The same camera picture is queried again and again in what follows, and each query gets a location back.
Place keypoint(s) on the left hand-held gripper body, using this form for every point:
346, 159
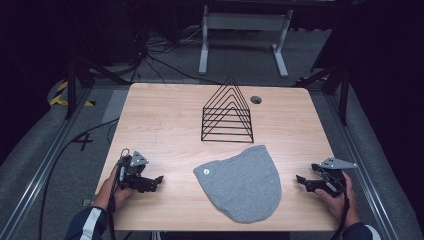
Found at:
133, 166

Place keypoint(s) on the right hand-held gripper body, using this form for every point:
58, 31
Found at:
333, 175

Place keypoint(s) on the grey knit hat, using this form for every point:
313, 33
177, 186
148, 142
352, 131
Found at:
243, 186

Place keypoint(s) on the person's right hand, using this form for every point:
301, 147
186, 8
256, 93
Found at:
338, 205

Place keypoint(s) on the person's left hand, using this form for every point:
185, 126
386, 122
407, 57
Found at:
111, 191

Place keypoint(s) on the black tape floor mark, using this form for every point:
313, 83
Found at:
83, 140

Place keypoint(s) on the black tripod stand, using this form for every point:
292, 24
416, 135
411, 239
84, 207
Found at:
336, 83
75, 80

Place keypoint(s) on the yellow and black floor tape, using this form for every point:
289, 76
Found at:
60, 96

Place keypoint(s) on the aluminium floor rail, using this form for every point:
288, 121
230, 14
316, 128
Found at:
360, 156
43, 166

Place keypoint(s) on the white metal desk frame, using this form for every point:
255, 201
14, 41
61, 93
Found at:
245, 23

